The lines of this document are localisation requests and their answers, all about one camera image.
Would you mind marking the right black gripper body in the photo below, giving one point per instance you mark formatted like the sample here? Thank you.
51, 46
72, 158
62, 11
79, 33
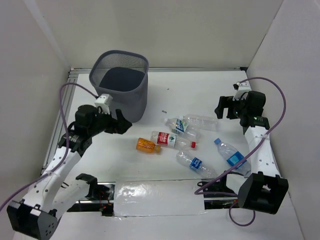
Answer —
236, 108

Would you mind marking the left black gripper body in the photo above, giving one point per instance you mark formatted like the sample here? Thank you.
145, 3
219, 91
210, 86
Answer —
114, 122

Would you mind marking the orange plastic bottle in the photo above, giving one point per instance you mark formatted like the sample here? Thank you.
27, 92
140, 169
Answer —
147, 146

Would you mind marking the clear crushed plastic bottle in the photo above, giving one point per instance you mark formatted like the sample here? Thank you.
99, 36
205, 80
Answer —
201, 122

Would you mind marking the red label plastic bottle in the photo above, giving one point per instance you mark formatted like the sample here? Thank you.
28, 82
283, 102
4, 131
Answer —
172, 141

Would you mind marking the blue label bottle white cap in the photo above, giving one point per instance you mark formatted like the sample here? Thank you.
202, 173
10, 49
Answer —
185, 158

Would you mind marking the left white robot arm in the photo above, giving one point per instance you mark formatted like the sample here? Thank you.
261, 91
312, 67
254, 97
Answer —
39, 212

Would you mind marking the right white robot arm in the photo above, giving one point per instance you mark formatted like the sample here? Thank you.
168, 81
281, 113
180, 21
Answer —
262, 189

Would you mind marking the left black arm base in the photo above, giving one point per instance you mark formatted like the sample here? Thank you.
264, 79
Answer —
100, 198

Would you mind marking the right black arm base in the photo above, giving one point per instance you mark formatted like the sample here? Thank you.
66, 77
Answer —
221, 190

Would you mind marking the grey mesh waste bin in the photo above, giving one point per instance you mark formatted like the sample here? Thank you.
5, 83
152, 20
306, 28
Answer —
124, 76

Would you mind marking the blue cap plastic bottle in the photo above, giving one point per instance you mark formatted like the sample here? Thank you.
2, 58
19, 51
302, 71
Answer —
232, 156

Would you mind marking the green blue label bottle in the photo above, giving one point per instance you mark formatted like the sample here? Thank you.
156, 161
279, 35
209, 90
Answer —
182, 129

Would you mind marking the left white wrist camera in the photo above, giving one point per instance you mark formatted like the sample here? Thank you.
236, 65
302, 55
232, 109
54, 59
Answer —
103, 101

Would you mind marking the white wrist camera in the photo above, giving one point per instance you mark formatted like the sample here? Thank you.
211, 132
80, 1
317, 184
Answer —
241, 89
103, 101

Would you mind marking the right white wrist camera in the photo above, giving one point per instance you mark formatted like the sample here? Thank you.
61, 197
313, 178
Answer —
241, 89

